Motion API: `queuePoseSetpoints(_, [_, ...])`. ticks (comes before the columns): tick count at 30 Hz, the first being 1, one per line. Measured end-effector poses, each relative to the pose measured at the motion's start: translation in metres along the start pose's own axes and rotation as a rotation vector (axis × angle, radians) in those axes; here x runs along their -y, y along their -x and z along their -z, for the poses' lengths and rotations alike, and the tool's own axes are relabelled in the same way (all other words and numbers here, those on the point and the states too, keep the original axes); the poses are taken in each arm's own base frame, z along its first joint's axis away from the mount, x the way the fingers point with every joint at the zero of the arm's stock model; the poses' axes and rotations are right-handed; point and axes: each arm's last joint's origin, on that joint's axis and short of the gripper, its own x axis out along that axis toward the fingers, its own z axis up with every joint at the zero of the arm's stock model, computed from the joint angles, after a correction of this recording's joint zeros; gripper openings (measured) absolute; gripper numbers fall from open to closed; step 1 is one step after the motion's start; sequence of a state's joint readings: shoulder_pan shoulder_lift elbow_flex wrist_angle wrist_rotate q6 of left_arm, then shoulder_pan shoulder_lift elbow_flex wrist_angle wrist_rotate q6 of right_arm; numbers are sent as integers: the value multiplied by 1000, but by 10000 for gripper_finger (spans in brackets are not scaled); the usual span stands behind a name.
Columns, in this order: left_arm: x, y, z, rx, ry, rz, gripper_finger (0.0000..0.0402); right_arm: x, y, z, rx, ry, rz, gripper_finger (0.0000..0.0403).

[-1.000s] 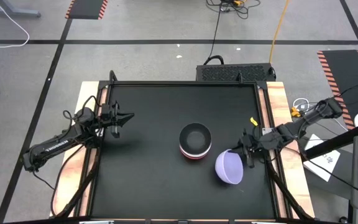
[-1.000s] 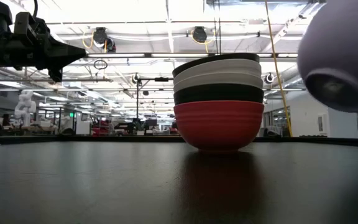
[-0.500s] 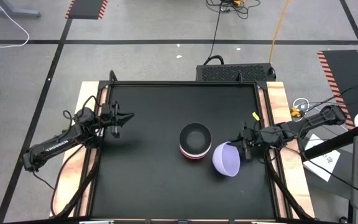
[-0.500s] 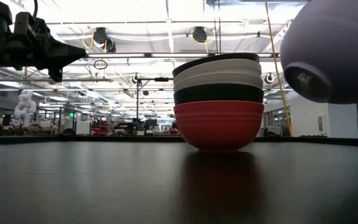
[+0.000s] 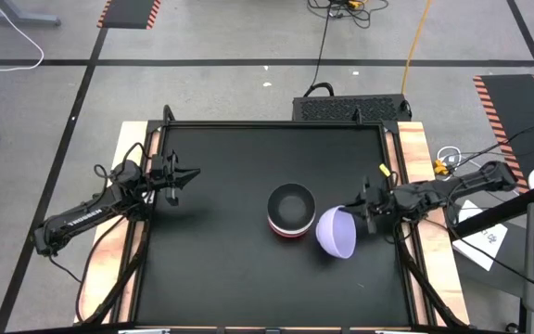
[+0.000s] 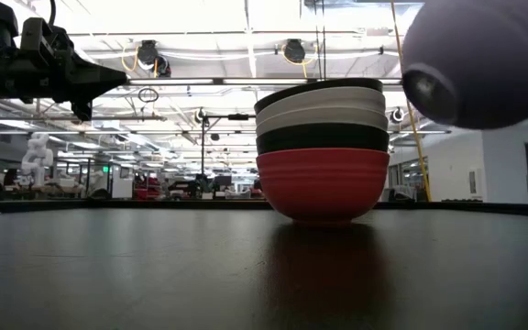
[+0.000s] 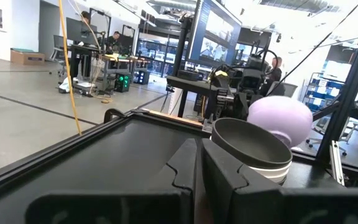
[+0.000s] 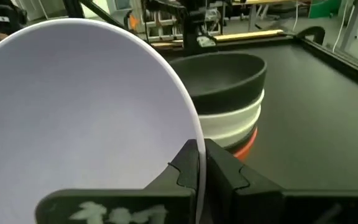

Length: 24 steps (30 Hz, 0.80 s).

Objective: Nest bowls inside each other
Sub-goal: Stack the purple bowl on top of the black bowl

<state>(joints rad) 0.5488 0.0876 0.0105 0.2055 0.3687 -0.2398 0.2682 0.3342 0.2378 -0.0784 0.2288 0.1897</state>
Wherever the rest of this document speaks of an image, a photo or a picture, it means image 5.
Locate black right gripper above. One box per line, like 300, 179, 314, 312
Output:
343, 175, 398, 236

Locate large black hazard-striped mat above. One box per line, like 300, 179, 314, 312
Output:
473, 73, 534, 195

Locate white floor cable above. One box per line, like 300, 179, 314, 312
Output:
0, 0, 45, 73

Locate red bowl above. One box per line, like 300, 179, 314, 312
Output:
270, 222, 313, 239

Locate black computer tower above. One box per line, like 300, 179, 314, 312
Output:
292, 94, 413, 122

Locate black right cable loom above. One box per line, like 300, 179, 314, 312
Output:
392, 222, 468, 328

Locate wooden board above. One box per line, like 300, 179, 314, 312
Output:
74, 121, 161, 325
385, 121, 471, 326

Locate black left cable loom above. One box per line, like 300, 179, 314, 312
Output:
75, 215, 150, 325

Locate black bowl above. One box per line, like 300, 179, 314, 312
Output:
266, 182, 317, 228

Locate tangled black cables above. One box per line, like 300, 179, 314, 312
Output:
307, 0, 388, 30

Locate black cable loom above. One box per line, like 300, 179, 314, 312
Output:
75, 215, 150, 325
392, 222, 468, 328

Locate lilac bowl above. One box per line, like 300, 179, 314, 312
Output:
315, 205, 358, 260

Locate thin black power cable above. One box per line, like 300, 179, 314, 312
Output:
302, 4, 336, 97

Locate black diagonal bar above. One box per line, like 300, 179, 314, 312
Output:
450, 183, 534, 238

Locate white coiled cable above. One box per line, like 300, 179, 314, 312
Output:
436, 146, 464, 172

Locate long grey desk foot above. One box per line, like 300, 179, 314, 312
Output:
0, 0, 61, 27

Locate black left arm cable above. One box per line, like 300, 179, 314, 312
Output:
93, 142, 150, 186

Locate small black hazard-striped mat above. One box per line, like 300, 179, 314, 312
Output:
96, 0, 162, 31

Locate white paper sheet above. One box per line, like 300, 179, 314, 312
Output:
451, 199, 509, 273

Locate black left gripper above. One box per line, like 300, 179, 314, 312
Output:
148, 148, 202, 208

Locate yellow cable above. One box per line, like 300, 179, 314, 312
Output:
400, 0, 434, 96

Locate black table frame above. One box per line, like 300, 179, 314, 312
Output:
127, 119, 419, 331

